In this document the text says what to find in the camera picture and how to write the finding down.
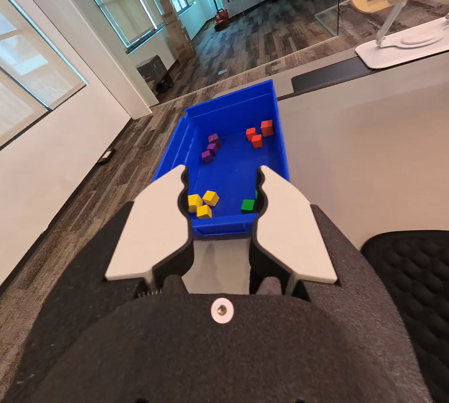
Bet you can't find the cardboard box stack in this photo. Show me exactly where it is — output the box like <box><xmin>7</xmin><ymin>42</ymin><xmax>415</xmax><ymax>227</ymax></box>
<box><xmin>156</xmin><ymin>0</ymin><xmax>195</xmax><ymax>64</ymax></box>

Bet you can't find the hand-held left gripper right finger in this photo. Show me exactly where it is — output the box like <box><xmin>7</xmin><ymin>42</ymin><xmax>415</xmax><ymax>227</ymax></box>
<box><xmin>248</xmin><ymin>165</ymin><xmax>339</xmax><ymax>295</ymax></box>

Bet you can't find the blue plastic bin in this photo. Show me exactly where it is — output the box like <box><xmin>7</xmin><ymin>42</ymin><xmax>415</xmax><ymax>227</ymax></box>
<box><xmin>152</xmin><ymin>79</ymin><xmax>291</xmax><ymax>237</ymax></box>

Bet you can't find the black desk cable flap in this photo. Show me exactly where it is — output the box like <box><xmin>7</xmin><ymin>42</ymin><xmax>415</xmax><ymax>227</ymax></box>
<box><xmin>291</xmin><ymin>57</ymin><xmax>374</xmax><ymax>94</ymax></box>

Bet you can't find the dark equipment case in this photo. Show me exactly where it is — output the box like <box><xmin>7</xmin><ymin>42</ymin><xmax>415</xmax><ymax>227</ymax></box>
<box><xmin>136</xmin><ymin>55</ymin><xmax>175</xmax><ymax>95</ymax></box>

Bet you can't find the white board stand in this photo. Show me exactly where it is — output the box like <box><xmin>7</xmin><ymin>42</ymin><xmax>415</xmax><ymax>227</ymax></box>
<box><xmin>355</xmin><ymin>0</ymin><xmax>449</xmax><ymax>70</ymax></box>

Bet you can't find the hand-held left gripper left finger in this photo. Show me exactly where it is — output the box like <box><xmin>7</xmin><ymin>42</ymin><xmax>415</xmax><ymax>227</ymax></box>
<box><xmin>105</xmin><ymin>164</ymin><xmax>196</xmax><ymax>293</ymax></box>

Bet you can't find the large framed window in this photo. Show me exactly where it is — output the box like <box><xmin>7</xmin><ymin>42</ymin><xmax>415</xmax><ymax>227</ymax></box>
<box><xmin>0</xmin><ymin>0</ymin><xmax>88</xmax><ymax>148</ymax></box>

